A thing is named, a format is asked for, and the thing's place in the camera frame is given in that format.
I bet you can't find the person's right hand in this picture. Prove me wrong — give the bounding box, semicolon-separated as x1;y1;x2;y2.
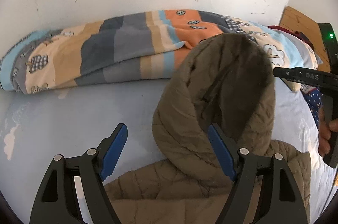
318;107;338;157

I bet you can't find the beige small pillow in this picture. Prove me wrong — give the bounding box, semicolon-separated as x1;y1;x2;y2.
282;79;301;92

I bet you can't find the brown puffer jacket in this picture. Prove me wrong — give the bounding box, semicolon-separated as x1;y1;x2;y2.
105;34;311;223

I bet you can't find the wooden headboard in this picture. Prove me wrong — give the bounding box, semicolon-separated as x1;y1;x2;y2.
279;6;331;72

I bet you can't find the navy blue patterned pillow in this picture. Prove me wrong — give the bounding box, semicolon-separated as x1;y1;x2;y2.
301;85;322;127

